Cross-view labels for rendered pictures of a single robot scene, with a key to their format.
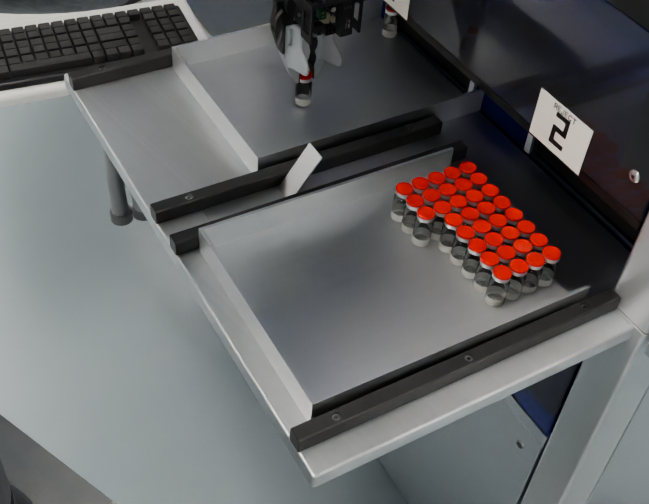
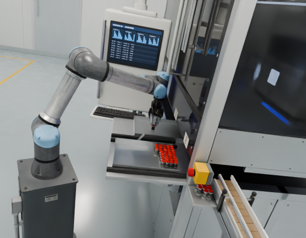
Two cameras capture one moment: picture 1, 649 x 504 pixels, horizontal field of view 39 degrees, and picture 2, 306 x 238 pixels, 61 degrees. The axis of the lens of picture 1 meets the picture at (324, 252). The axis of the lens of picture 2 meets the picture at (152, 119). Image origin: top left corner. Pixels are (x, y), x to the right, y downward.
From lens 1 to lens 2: 0.69 m
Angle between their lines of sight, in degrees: 29
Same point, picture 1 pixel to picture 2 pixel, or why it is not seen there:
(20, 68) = (109, 114)
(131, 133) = (118, 125)
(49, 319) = (103, 179)
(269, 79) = (149, 126)
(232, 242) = (121, 143)
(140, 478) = (101, 216)
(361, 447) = (117, 175)
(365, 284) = (139, 157)
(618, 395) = (184, 201)
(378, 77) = (170, 132)
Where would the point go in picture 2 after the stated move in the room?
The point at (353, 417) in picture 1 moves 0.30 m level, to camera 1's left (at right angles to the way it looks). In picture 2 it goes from (119, 169) to (72, 146)
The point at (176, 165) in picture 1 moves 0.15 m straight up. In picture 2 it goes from (121, 131) to (124, 110)
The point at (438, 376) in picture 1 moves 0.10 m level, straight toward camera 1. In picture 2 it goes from (139, 171) to (124, 178)
